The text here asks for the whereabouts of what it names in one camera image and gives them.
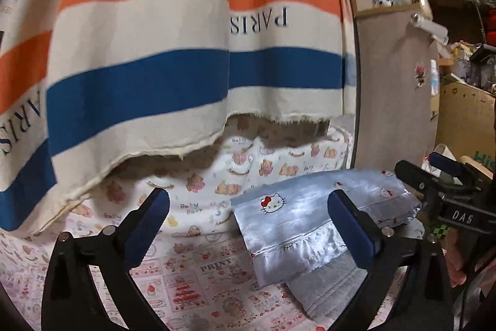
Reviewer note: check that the person's right hand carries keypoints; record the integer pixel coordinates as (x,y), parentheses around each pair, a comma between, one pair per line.
(457,261)

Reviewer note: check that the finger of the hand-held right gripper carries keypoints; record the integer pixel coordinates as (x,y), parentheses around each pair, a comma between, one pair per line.
(445,163)
(412,178)

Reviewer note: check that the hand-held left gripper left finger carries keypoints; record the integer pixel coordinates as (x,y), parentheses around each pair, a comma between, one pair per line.
(149,226)

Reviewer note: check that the cardboard box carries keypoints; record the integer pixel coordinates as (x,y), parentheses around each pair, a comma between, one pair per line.
(465,114)

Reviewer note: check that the green checkered box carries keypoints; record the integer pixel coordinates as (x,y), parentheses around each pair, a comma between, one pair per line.
(438,230)

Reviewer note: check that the white roller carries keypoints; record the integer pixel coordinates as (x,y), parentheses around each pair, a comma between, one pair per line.
(430,27)

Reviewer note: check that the light blue cat-print satin pants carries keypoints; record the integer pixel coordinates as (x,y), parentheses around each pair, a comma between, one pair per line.
(294,222)

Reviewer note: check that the small panda figure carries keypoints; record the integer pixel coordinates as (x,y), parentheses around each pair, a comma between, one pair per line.
(383,0)

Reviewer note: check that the grey sweatpants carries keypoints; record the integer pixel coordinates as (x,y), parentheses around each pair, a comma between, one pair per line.
(325,292)

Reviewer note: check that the white bear-print bedding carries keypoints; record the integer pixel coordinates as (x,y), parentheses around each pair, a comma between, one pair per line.
(217,168)

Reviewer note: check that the pink printed bed sheet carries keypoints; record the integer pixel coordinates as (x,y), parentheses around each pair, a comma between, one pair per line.
(193,284)

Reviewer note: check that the wooden cabinet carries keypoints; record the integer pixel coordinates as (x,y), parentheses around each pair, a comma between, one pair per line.
(387,83)

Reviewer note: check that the striped hanging cloth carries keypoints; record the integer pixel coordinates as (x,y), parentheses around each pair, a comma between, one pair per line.
(155,44)

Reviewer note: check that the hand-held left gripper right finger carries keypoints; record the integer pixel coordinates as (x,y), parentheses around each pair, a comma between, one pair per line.
(350,230)

